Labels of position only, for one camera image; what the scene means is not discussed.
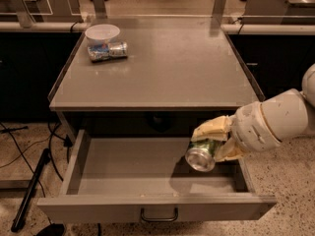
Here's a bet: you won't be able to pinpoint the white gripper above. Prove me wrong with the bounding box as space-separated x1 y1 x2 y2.
191 101 281 162

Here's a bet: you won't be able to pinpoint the green soda can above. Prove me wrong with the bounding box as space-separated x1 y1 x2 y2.
185 139 222 172

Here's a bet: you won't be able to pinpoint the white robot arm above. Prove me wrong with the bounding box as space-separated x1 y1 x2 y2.
191 64 315 161

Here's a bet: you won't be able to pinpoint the grey cabinet with top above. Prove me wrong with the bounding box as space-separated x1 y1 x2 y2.
47 15 266 143

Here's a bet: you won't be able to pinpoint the open grey top drawer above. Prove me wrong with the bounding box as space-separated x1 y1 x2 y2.
37 130 277 223

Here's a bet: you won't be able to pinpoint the blue silver crushed can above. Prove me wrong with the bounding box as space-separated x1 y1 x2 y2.
88 41 128 62

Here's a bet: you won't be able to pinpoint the background desk right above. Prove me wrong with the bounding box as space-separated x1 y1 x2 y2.
242 0 315 25

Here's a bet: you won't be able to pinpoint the background desk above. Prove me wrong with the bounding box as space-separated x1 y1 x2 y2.
0 0 83 23
242 0 315 25

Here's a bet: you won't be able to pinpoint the white bowl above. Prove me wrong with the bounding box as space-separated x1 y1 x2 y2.
85 24 120 45

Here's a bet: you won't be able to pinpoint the black bar on floor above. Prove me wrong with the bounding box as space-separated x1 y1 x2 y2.
11 148 49 233

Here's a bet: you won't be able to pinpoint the background desk left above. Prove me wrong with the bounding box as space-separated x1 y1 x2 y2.
0 0 83 23

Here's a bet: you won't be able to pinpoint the black drawer handle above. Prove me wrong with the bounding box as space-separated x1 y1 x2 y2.
140 207 178 223

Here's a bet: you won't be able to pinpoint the black floor cables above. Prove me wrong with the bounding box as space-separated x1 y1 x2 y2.
0 121 72 199

